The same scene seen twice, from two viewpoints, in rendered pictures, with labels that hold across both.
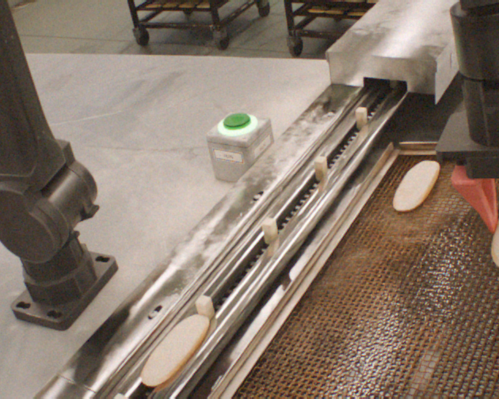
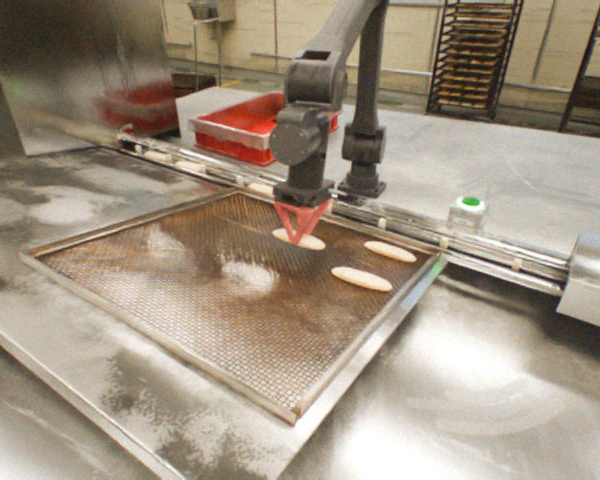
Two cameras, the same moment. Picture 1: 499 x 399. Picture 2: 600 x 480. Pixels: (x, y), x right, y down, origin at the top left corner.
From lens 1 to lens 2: 0.91 m
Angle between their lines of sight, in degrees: 70
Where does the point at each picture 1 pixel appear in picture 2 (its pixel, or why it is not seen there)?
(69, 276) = (352, 176)
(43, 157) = (359, 122)
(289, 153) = (458, 232)
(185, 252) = (365, 202)
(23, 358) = not seen: hidden behind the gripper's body
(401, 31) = not seen: outside the picture
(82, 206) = (365, 155)
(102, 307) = not seen: hidden behind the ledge
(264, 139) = (467, 220)
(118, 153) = (481, 193)
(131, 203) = (429, 199)
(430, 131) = (529, 315)
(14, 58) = (366, 77)
